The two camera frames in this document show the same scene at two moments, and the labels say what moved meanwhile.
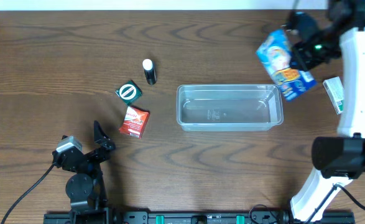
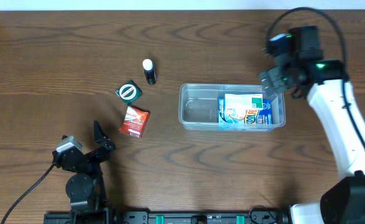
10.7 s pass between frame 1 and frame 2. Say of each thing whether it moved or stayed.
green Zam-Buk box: stayed
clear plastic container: stayed
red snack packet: stayed
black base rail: stayed
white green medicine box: moved
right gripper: moved
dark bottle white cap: stayed
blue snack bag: moved
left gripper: stayed
